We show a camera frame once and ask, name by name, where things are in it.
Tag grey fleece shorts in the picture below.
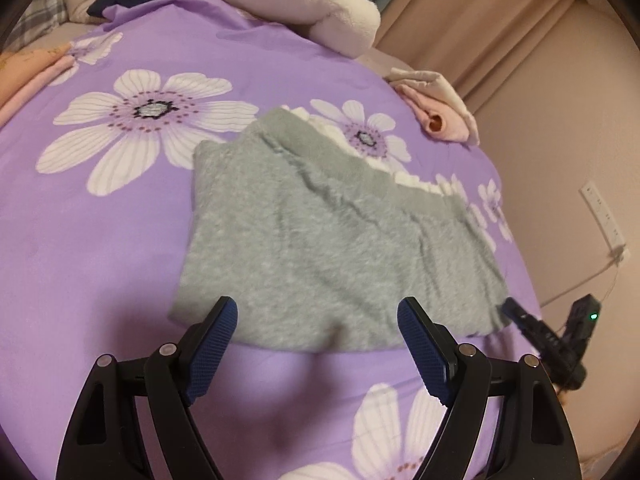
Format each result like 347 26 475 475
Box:
169 105 511 353

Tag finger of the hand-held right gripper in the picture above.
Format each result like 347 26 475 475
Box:
501 297 556 361

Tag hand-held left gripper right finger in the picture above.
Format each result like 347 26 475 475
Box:
397 296 583 480

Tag white wall power strip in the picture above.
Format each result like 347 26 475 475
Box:
580 181 628 263

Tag pink curtain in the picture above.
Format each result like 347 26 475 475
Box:
372 0 586 116

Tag plaid grey blanket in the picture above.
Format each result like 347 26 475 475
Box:
10 0 68 51

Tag cream folded garment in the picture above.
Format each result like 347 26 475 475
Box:
385 67 481 146

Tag purple floral bedsheet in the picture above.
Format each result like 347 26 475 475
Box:
0 0 546 480

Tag orange pink folded garment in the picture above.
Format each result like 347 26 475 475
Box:
0 42 76 126

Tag white plush blanket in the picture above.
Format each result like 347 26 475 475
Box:
167 0 382 57

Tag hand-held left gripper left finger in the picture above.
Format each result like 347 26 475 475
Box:
56 296 238 480

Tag white cable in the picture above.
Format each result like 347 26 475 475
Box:
540 255 626 311

